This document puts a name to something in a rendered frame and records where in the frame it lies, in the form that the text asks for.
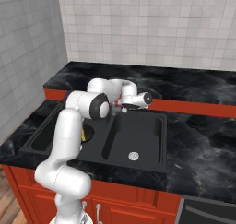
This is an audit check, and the red raised counter front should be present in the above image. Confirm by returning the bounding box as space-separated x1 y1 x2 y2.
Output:
43 88 236 119

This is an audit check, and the silver sink drain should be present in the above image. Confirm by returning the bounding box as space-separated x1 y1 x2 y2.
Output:
128 151 140 161

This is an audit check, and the black double basin sink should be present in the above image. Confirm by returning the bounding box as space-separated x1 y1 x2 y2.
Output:
19 101 169 174

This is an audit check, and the red false drawer front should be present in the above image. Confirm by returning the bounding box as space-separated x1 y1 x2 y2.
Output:
90 179 183 206

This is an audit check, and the dark round pan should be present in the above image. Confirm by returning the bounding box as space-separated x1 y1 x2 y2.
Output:
80 123 96 143

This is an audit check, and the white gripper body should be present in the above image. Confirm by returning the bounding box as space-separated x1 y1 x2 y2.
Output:
115 102 146 113

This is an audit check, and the red cupboard door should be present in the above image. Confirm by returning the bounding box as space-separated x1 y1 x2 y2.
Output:
90 198 179 224
15 184 93 224

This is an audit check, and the silver cupboard door handle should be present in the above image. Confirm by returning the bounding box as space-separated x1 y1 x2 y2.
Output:
95 203 103 224
80 201 89 217

